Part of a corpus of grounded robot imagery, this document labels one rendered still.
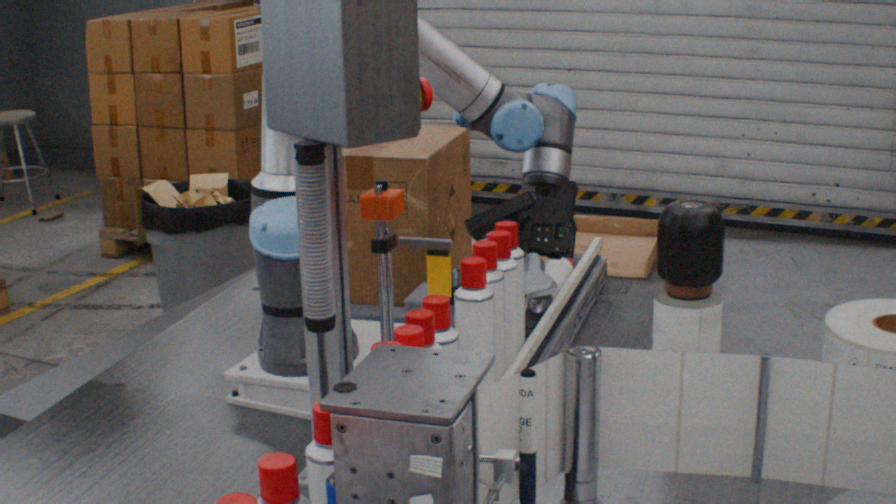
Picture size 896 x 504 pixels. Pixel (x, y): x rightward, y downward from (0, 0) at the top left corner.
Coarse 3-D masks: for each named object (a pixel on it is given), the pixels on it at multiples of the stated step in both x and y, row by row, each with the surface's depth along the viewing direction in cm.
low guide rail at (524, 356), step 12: (600, 240) 216; (588, 252) 207; (588, 264) 205; (576, 276) 194; (564, 288) 188; (564, 300) 185; (552, 312) 177; (540, 324) 172; (552, 324) 177; (540, 336) 169; (528, 348) 162; (516, 360) 158; (528, 360) 162; (516, 372) 155
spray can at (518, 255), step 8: (496, 224) 163; (504, 224) 163; (512, 224) 162; (512, 232) 162; (512, 240) 162; (512, 248) 163; (512, 256) 162; (520, 256) 163; (520, 264) 163; (520, 272) 163; (520, 280) 164; (520, 288) 164; (520, 296) 164; (520, 304) 165; (520, 312) 165; (520, 320) 165; (520, 328) 166; (520, 336) 166; (520, 344) 166
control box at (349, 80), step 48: (288, 0) 119; (336, 0) 111; (384, 0) 114; (288, 48) 121; (336, 48) 113; (384, 48) 115; (288, 96) 122; (336, 96) 115; (384, 96) 117; (336, 144) 117
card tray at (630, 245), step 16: (576, 224) 251; (592, 224) 249; (608, 224) 248; (624, 224) 247; (640, 224) 246; (656, 224) 245; (576, 240) 244; (592, 240) 244; (608, 240) 244; (624, 240) 243; (640, 240) 243; (656, 240) 230; (608, 256) 232; (624, 256) 232; (640, 256) 232; (608, 272) 222; (624, 272) 222; (640, 272) 221
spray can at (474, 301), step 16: (464, 272) 146; (480, 272) 145; (464, 288) 146; (480, 288) 146; (464, 304) 146; (480, 304) 145; (464, 320) 146; (480, 320) 146; (464, 336) 147; (480, 336) 147; (480, 352) 147; (480, 384) 148
